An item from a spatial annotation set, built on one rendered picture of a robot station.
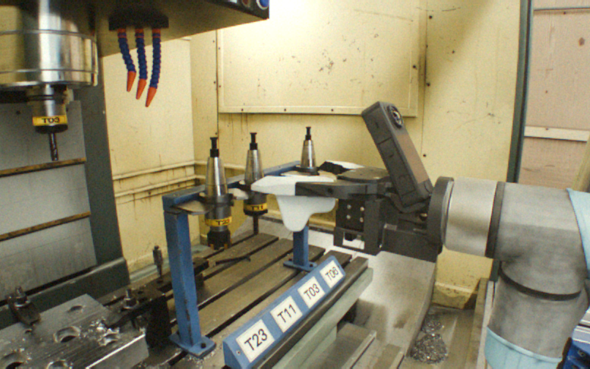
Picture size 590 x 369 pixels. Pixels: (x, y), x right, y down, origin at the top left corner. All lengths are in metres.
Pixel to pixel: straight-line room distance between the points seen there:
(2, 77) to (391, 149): 0.52
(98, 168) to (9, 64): 0.68
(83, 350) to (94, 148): 0.68
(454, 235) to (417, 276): 0.93
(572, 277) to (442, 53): 0.99
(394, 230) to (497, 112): 0.89
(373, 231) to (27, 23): 0.51
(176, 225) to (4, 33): 0.39
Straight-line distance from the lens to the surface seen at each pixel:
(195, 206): 0.59
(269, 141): 1.52
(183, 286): 0.68
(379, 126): 0.35
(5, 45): 0.58
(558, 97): 2.88
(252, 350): 0.70
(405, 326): 1.14
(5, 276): 1.13
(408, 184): 0.35
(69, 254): 1.17
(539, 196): 0.34
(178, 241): 0.64
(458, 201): 0.33
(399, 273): 1.27
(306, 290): 0.85
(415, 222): 0.36
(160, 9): 0.62
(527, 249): 0.33
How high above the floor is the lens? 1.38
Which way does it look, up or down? 13 degrees down
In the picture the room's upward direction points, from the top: straight up
